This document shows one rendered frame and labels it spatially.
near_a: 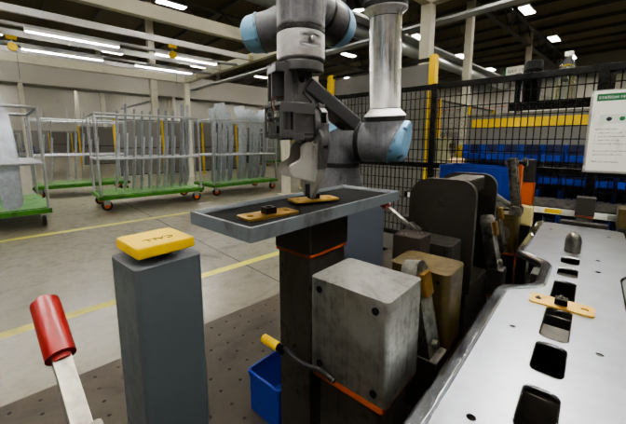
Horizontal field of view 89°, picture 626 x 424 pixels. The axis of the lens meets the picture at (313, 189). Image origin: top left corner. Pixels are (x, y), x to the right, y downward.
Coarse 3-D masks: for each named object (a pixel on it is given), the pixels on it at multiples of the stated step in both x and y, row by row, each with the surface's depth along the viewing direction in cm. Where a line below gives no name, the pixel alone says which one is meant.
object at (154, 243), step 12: (168, 228) 38; (120, 240) 34; (132, 240) 34; (144, 240) 34; (156, 240) 34; (168, 240) 34; (180, 240) 34; (192, 240) 35; (132, 252) 32; (144, 252) 31; (156, 252) 32; (168, 252) 33
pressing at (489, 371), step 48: (528, 240) 84; (624, 240) 86; (528, 288) 58; (576, 288) 58; (624, 288) 59; (480, 336) 44; (528, 336) 44; (576, 336) 44; (624, 336) 44; (432, 384) 35; (480, 384) 35; (528, 384) 35; (576, 384) 35; (624, 384) 35
